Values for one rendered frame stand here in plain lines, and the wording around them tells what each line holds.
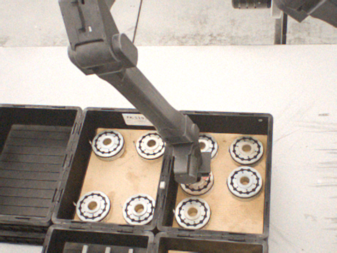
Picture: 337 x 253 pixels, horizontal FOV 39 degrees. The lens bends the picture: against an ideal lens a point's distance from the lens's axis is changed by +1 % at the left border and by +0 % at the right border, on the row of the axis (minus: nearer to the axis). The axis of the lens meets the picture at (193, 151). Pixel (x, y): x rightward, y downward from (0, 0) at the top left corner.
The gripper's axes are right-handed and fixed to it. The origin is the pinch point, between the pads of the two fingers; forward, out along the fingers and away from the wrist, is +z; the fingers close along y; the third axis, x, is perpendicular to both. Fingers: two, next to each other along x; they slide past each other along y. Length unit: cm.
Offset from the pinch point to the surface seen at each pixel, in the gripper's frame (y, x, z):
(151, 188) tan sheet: -14.2, -1.6, 4.1
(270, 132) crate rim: 22.1, 11.6, -5.2
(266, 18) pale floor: 27, 155, 88
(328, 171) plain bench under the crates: 41.3, 10.5, 17.6
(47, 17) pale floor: -116, 165, 87
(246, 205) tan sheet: 14.7, -7.2, 4.3
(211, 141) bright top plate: 4.1, 13.2, 1.3
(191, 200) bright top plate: -1.3, -7.0, 1.4
